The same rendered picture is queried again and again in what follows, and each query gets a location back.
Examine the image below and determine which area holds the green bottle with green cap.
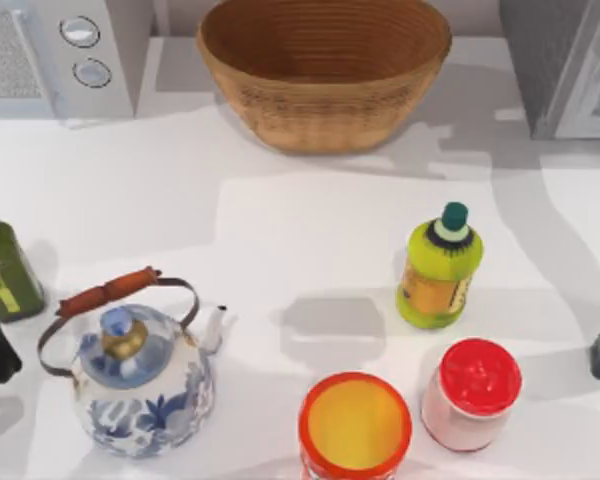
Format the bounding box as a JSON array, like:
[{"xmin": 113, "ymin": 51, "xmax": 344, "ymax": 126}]
[{"xmin": 395, "ymin": 201, "xmax": 485, "ymax": 331}]

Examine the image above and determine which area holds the woven brown basket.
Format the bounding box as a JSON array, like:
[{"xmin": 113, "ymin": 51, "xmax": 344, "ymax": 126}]
[{"xmin": 195, "ymin": 0, "xmax": 453, "ymax": 155}]

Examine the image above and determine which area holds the orange cup with yellow inside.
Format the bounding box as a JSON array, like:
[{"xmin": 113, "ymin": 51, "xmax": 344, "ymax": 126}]
[{"xmin": 298, "ymin": 371, "xmax": 413, "ymax": 480}]

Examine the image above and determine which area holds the blue and white teapot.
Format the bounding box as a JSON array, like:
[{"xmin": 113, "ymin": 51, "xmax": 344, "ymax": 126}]
[{"xmin": 36, "ymin": 266, "xmax": 229, "ymax": 460}]

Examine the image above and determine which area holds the white jar with red lid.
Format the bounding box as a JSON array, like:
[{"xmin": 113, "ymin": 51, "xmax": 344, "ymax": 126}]
[{"xmin": 420, "ymin": 337, "xmax": 523, "ymax": 453}]

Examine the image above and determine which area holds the round microwave knob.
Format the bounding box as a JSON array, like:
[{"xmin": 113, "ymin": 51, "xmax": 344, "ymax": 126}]
[
  {"xmin": 58, "ymin": 15, "xmax": 102, "ymax": 47},
  {"xmin": 72, "ymin": 57, "xmax": 114, "ymax": 90}
]

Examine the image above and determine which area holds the pale microwave oven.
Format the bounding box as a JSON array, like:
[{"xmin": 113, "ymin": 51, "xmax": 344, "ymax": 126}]
[{"xmin": 0, "ymin": 0, "xmax": 157, "ymax": 121}]

